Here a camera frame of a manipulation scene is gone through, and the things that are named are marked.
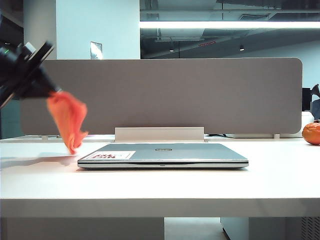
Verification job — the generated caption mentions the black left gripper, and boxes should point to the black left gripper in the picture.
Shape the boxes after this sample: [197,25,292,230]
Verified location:
[0,40,63,109]

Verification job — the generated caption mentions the orange cloth rag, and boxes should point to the orange cloth rag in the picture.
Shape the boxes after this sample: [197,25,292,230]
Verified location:
[46,90,89,155]

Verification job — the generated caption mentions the white red laptop sticker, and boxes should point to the white red laptop sticker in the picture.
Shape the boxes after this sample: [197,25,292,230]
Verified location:
[86,150,137,161]

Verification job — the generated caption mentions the silver Dell laptop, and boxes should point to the silver Dell laptop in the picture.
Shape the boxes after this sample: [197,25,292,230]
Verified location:
[77,143,249,171]

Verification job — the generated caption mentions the white building column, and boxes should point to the white building column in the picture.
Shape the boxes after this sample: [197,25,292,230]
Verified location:
[23,0,57,52]

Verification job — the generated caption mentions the grey fabric desk divider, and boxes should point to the grey fabric desk divider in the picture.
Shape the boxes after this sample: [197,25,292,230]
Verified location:
[20,57,303,136]

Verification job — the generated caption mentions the long ceiling light strip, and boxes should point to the long ceiling light strip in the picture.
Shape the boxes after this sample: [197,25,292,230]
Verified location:
[139,20,320,29]

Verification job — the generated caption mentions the black computer monitor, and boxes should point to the black computer monitor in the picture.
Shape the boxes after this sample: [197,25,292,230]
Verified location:
[301,87,313,112]

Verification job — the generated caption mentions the orange round fruit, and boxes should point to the orange round fruit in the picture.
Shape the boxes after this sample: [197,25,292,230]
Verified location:
[301,122,320,146]

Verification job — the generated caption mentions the dark grey background figure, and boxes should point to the dark grey background figure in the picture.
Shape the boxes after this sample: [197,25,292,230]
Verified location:
[310,83,320,121]

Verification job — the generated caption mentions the silver framed wall sign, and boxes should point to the silver framed wall sign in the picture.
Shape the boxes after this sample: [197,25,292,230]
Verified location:
[90,41,104,61]

